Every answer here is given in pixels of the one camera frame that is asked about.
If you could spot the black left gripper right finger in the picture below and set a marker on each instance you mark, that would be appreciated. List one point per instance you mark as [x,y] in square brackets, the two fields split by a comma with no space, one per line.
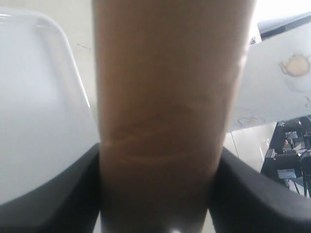
[244,201]

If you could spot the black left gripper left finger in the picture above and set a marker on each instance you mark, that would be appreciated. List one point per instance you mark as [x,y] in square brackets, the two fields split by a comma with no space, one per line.
[68,203]

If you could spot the printed white paper towel roll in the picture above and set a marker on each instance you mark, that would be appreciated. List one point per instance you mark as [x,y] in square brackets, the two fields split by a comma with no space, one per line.
[276,81]

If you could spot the brown cardboard tube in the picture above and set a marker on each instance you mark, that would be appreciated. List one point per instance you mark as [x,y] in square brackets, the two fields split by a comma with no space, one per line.
[167,72]

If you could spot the black equipment in background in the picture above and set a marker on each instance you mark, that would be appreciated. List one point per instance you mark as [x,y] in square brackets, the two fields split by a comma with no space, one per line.
[288,158]

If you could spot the white rectangular plastic tray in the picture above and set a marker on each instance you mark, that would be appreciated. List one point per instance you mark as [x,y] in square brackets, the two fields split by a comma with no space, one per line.
[46,122]

